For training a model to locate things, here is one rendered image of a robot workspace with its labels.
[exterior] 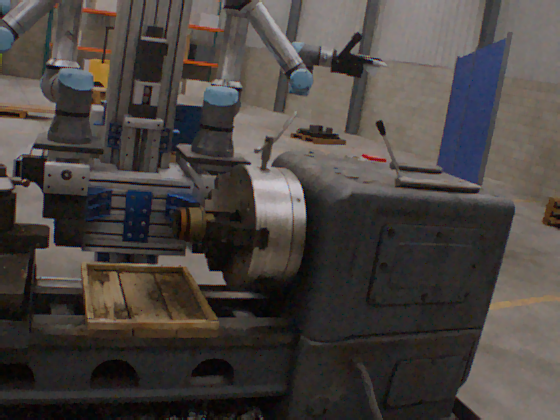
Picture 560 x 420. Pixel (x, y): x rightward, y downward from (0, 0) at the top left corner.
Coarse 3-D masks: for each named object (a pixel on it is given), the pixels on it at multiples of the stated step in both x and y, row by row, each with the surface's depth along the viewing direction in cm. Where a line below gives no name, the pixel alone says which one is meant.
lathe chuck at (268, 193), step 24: (240, 168) 141; (240, 192) 140; (264, 192) 131; (288, 192) 134; (240, 216) 138; (264, 216) 129; (288, 216) 131; (288, 240) 131; (240, 264) 136; (264, 264) 131; (240, 288) 137; (264, 288) 139
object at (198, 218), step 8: (192, 208) 137; (200, 208) 137; (176, 216) 138; (184, 216) 134; (192, 216) 134; (200, 216) 135; (208, 216) 138; (176, 224) 139; (184, 224) 133; (192, 224) 134; (200, 224) 135; (176, 232) 134; (184, 232) 134; (192, 232) 134; (200, 232) 135; (184, 240) 138; (192, 240) 136; (200, 240) 136
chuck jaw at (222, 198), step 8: (216, 176) 145; (224, 176) 145; (232, 176) 146; (216, 184) 146; (224, 184) 144; (232, 184) 145; (216, 192) 142; (224, 192) 143; (232, 192) 144; (208, 200) 140; (216, 200) 141; (224, 200) 142; (232, 200) 143; (208, 208) 139; (216, 208) 140; (224, 208) 141; (232, 208) 142; (216, 216) 143; (224, 216) 144; (232, 216) 145
